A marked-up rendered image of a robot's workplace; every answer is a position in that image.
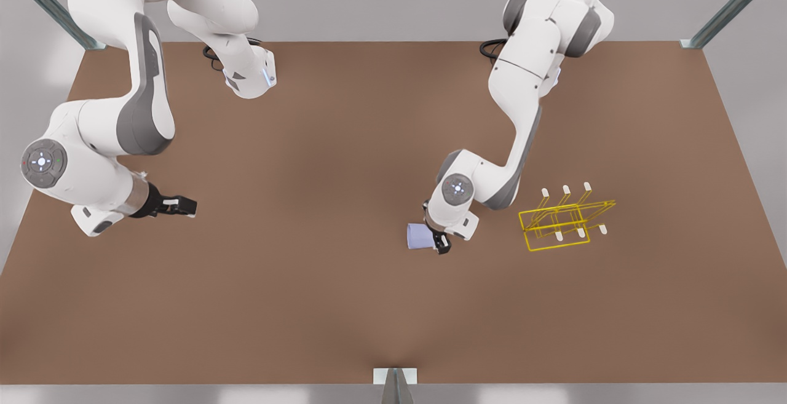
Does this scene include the pale lavender cup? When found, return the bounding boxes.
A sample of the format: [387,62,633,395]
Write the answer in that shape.
[406,223,436,250]

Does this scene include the yellow wire cup holder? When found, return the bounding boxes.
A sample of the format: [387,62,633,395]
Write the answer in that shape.
[518,182,617,253]

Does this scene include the silver frame post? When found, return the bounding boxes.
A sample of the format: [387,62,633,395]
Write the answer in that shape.
[0,0,105,51]
[680,0,787,49]
[373,368,418,404]

